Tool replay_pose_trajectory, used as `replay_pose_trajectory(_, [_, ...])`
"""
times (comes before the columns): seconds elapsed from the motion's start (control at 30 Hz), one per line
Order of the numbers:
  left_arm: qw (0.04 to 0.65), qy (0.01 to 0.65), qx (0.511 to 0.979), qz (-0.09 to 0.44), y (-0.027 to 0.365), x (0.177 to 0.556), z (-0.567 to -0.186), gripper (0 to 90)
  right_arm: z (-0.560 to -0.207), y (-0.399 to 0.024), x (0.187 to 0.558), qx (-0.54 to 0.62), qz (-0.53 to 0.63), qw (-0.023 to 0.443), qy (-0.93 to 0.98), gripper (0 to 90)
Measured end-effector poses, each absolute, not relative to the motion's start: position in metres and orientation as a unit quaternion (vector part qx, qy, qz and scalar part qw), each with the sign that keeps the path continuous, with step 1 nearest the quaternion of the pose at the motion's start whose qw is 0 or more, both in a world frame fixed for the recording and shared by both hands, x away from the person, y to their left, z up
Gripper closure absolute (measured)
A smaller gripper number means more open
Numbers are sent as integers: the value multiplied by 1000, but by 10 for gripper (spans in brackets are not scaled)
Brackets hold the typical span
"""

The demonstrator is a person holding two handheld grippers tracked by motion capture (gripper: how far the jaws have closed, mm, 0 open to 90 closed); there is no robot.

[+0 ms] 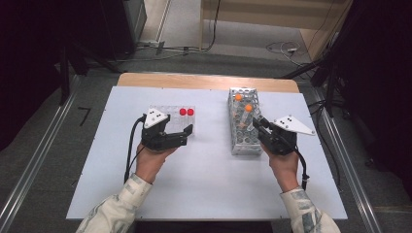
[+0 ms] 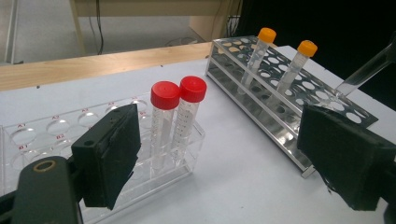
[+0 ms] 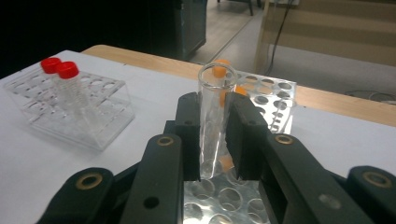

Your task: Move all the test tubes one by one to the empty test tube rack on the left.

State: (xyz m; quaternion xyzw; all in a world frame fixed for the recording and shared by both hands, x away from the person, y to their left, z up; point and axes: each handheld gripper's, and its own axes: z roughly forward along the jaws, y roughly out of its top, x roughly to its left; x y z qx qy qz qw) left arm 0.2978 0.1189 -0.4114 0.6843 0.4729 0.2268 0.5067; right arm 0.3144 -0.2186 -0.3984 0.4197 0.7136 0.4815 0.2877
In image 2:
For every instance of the wooden table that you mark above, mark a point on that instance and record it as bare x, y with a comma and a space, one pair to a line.
93, 67

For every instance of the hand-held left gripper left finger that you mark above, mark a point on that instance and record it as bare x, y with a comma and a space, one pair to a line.
109, 155

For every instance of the clear glass test tube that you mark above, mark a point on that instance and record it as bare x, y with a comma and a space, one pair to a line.
361, 76

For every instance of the orange cap test tube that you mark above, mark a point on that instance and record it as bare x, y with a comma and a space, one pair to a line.
267, 34
307, 48

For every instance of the metal test tube rack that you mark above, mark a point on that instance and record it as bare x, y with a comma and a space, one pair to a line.
267, 102

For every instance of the white board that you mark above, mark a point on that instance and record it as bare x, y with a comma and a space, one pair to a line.
233, 186

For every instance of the red cap test tube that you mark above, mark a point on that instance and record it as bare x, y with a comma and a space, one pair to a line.
193, 88
165, 95

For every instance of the clear acrylic tube rack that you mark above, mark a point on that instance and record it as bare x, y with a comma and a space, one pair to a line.
37, 130

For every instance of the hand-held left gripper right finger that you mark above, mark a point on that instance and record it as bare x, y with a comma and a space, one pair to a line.
348, 158

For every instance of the pale wooden furniture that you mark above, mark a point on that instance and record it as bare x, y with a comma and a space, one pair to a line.
155, 6

